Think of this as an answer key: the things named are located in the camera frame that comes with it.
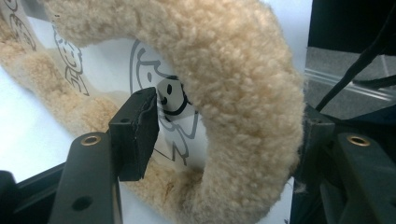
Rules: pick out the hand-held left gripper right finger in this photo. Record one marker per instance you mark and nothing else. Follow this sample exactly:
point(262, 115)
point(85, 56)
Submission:
point(316, 146)

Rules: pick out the aluminium floor rail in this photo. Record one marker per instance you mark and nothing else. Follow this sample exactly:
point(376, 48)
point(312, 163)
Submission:
point(323, 77)

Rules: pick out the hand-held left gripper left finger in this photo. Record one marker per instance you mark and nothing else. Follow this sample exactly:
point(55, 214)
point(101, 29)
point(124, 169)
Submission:
point(135, 133)

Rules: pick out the beige fluffy plush pad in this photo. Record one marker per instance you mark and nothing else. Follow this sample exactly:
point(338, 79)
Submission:
point(236, 77)

